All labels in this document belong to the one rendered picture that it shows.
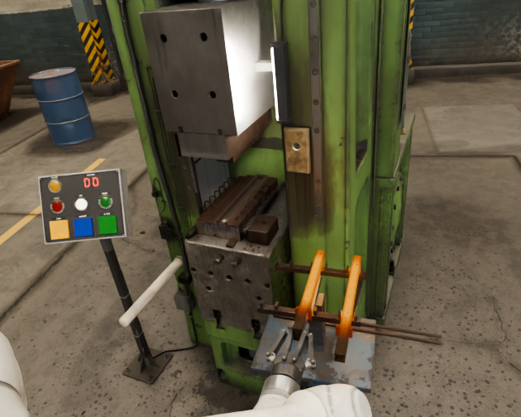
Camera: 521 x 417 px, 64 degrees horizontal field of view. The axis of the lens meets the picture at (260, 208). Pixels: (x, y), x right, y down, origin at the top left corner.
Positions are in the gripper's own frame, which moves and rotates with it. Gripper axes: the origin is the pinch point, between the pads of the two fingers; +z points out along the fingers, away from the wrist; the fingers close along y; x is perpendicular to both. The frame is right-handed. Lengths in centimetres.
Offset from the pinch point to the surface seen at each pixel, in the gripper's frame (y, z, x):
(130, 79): -80, 65, 53
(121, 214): -82, 40, 5
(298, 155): -11, 55, 27
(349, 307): 12.1, 12.1, -3.1
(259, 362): -17.4, 8.6, -30.5
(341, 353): 12.0, -5.6, -3.0
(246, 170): -47, 96, 0
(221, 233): -43, 47, -5
